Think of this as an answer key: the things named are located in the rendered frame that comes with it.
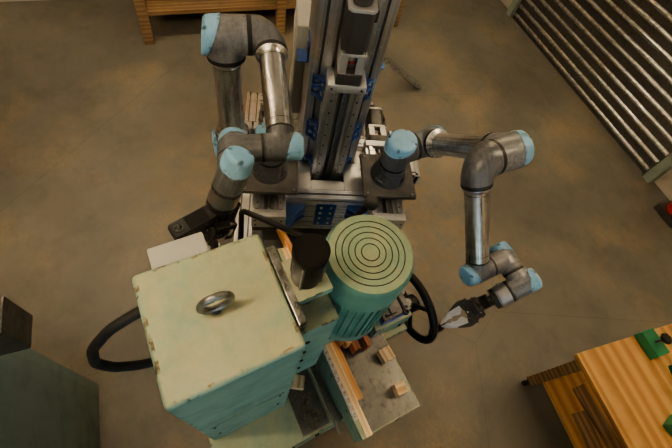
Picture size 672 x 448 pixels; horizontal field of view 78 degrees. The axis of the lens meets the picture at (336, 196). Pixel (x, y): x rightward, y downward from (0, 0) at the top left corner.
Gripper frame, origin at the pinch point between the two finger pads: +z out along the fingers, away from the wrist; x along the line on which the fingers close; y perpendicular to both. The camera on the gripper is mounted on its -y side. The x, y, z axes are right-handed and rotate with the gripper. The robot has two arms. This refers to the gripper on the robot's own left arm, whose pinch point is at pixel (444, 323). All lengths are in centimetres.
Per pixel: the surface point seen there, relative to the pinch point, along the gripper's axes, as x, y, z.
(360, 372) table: -1.9, -22.7, 28.3
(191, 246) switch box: 30, -88, 32
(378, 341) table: 3.8, -17.8, 20.2
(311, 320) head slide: 10, -76, 20
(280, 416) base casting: -3, -26, 55
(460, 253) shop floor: 34, 113, -28
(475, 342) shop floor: -14, 98, -9
